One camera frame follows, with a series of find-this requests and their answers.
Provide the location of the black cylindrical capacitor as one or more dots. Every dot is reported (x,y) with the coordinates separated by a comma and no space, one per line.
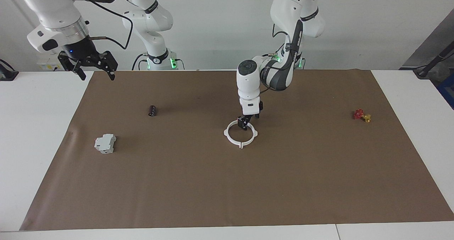
(153,110)

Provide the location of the white power strip box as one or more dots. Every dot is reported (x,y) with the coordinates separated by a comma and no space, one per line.
(48,65)

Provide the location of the black table clamp mount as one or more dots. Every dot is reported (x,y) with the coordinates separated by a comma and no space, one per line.
(7,75)

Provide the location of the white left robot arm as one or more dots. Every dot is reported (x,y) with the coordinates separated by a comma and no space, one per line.
(248,80)

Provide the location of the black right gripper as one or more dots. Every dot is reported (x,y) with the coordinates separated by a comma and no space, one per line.
(79,52)

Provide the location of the black stand pole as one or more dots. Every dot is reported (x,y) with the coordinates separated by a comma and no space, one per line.
(431,64)

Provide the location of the blue plastic crate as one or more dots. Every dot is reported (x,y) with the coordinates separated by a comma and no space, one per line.
(447,91)

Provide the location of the white circuit breaker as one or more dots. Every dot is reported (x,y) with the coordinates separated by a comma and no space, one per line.
(105,143)

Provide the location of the red and yellow valve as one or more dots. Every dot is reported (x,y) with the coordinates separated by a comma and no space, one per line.
(359,114)

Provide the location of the brown paper table mat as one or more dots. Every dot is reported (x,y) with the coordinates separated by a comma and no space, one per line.
(227,183)

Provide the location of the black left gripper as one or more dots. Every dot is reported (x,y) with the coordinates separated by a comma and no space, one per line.
(251,118)

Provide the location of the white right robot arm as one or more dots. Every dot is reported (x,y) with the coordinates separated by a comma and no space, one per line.
(53,9)

